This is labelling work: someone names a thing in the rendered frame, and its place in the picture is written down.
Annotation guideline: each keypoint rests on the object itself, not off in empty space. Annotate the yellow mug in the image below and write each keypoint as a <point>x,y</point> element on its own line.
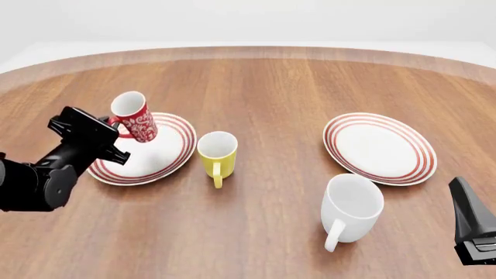
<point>219,157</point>

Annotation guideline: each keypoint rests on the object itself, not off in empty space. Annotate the white plate with red rings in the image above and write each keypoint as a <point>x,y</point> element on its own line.
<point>379,148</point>
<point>159,154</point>

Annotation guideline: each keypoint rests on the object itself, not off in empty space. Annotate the red patterned mug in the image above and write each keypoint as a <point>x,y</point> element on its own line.
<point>135,122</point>

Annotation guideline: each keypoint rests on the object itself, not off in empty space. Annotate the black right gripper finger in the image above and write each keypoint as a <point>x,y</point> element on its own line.
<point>469,212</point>

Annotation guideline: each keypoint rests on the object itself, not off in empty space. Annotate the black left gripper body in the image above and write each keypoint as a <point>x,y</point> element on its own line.
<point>87,135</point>

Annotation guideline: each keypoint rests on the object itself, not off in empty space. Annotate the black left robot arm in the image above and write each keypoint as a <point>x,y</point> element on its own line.
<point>23,183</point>

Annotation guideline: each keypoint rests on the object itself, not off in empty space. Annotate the white mug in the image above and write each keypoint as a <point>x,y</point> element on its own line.
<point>350,209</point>

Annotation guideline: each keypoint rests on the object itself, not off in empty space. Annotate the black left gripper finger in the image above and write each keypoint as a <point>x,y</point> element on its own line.
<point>106,120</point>

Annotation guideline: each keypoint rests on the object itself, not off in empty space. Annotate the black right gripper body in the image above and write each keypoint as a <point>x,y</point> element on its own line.
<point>478,250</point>

